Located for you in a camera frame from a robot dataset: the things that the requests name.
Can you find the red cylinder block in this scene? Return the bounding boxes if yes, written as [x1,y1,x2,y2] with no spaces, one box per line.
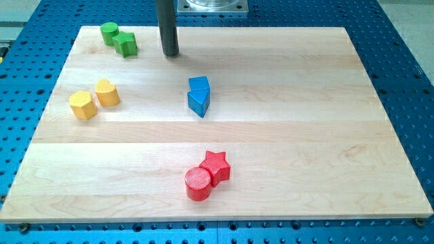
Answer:
[184,167,212,201]

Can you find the green star block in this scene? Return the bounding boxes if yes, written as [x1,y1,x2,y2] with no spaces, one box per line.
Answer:
[112,31,138,58]

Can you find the blue perforated metal table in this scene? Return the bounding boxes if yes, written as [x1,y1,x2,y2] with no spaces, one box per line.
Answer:
[1,1,433,243]

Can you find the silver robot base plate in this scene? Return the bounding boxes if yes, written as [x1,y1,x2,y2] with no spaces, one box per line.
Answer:
[176,0,249,17]

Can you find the green cylinder block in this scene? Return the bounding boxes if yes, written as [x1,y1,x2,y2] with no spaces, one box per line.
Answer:
[100,22,119,46]

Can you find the yellow heart block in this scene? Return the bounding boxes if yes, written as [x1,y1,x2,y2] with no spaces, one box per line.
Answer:
[95,79,120,107]

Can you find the light wooden board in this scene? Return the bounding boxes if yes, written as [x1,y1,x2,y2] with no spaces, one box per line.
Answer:
[1,26,433,223]

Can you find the blue triangle block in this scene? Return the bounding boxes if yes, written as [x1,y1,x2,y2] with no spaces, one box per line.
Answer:
[187,89,210,118]

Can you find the yellow hexagon block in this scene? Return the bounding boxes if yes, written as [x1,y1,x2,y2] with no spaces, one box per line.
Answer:
[69,91,98,120]

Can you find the red star block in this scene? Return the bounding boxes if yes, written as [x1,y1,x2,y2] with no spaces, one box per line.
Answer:
[199,150,231,187]

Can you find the blue cube block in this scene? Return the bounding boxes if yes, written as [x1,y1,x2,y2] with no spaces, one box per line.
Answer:
[189,76,210,92]

